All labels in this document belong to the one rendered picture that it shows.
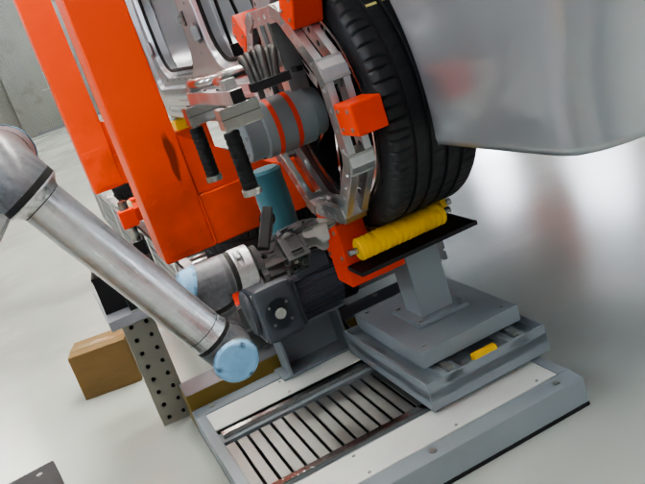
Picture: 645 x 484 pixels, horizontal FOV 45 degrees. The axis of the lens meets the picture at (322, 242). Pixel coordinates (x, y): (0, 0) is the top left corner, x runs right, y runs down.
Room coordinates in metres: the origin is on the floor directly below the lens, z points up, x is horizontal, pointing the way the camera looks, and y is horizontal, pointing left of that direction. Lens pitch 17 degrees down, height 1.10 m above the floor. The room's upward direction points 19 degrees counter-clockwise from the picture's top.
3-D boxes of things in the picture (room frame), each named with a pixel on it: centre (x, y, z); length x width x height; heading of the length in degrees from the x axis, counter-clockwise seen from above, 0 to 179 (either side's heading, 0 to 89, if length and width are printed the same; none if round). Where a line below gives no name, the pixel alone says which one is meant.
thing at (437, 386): (2.00, -0.22, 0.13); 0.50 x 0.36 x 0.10; 18
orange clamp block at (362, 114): (1.66, -0.16, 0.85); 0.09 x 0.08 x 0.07; 18
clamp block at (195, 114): (2.05, 0.19, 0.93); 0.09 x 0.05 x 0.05; 108
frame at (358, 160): (1.95, -0.06, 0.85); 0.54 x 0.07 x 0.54; 18
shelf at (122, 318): (2.34, 0.63, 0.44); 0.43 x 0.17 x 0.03; 18
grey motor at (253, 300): (2.24, 0.07, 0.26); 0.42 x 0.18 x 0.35; 108
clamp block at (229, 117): (1.73, 0.08, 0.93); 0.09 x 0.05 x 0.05; 108
